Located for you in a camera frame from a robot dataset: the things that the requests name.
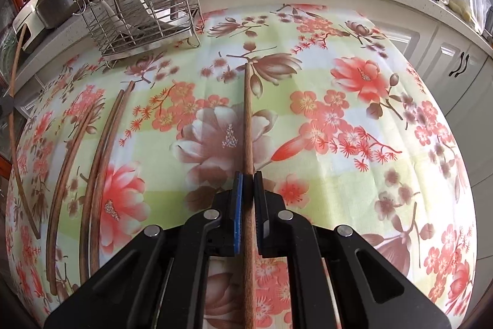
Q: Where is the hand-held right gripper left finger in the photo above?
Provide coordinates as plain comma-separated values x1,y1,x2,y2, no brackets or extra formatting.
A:
44,171,247,329

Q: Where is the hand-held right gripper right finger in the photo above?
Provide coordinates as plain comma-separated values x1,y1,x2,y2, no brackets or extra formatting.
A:
252,171,451,329

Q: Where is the white ceramic spoon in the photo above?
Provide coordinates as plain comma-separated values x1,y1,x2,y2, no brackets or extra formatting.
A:
83,0,162,40

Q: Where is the floral tablecloth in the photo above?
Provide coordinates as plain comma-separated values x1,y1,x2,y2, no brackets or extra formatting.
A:
6,3,478,329

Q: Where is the white countertop appliance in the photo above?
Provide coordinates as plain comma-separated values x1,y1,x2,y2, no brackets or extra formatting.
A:
11,3,51,52

